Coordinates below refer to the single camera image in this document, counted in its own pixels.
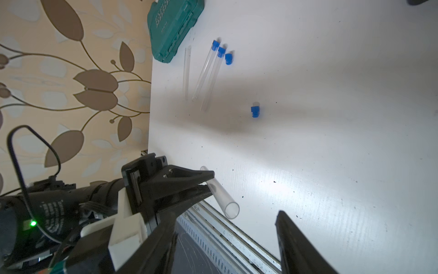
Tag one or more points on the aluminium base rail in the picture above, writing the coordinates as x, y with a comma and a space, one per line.
208, 243

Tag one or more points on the clear test tube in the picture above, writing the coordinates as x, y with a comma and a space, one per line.
213, 78
203, 73
187, 56
222, 200

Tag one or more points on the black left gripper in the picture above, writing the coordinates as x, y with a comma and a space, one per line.
155, 189

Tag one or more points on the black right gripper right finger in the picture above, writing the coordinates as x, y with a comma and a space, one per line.
298, 255

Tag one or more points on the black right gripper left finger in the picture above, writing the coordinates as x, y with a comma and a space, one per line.
155, 255

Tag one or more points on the green plastic tool case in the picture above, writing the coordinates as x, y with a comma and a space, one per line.
168, 23

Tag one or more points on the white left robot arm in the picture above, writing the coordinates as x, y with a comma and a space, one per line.
41, 225

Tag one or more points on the clear test tube by case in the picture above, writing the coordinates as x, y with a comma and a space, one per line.
187, 56

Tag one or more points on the blue stopper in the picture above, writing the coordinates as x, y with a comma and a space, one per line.
221, 52
228, 59
255, 110
215, 45

